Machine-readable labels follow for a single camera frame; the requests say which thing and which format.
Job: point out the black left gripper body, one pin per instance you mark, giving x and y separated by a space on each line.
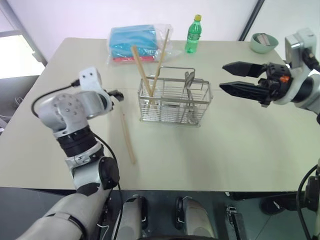
118 95

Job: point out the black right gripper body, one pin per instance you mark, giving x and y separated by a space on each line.
275 78

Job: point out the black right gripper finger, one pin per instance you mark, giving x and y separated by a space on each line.
240 90
241 68

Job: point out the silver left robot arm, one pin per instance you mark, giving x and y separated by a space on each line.
70 110

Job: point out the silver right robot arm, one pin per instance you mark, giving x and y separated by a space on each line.
303 93

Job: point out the metal spoon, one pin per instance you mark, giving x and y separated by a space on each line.
189 82

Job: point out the pale green bowl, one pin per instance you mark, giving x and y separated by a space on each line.
262 46

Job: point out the wooden chopstick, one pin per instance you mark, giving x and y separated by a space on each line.
128 140
141 70
161 57

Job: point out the plastic bag of coloured cloths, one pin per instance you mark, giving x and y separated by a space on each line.
135 42

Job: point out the green plastic bottle yellow cap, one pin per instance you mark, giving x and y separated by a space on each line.
192 37

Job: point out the silver robot left leg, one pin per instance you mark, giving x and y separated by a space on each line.
131 220

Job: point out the silver robot leg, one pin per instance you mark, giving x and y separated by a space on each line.
197 220
131 220

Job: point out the black block under table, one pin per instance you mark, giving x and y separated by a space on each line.
236 222

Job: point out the silver robot right leg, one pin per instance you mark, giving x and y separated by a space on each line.
197 220

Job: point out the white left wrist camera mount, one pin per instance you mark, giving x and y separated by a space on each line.
88 78

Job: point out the dark wall post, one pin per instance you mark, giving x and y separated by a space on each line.
252 17

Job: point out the grey window frame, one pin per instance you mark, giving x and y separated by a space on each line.
27 37

